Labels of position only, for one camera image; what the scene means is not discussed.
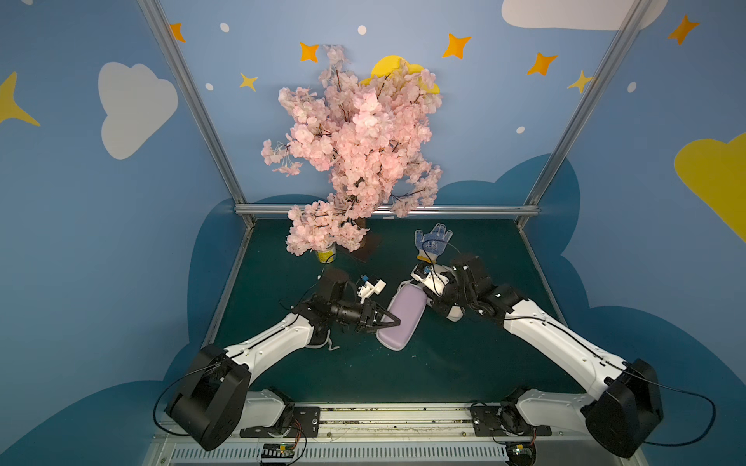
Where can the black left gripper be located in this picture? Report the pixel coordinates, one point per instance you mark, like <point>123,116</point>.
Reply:
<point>369,316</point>

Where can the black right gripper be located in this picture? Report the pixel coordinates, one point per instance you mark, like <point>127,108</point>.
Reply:
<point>453,285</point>

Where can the black zippered umbrella case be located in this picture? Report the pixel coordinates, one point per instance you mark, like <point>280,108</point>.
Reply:
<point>326,344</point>

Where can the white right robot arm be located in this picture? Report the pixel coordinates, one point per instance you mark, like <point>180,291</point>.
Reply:
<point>620,404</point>

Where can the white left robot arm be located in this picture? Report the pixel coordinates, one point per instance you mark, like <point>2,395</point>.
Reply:
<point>213,399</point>

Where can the open grey case beside pink umbrella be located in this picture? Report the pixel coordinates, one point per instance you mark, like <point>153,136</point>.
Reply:
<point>450,294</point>

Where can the blue dotted work glove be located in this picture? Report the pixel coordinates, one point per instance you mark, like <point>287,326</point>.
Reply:
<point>432,244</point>

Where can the pink cherry blossom tree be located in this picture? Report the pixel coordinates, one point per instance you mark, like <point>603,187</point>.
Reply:
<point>368,136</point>

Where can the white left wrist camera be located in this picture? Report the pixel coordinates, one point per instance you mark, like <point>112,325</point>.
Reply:
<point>369,286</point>

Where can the aluminium front rail base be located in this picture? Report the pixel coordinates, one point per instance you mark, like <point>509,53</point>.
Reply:
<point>390,434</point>

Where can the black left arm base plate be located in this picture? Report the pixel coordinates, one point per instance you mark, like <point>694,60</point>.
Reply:
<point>299,419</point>

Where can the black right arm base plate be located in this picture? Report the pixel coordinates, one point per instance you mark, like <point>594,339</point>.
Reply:
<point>501,421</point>

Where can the aluminium frame post right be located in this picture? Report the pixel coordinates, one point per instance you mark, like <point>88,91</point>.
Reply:
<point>622,42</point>

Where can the aluminium frame post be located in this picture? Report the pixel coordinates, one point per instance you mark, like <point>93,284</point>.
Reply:
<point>622,42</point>
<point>160,27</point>

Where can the aluminium frame post left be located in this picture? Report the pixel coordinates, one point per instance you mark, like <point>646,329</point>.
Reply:
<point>160,27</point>

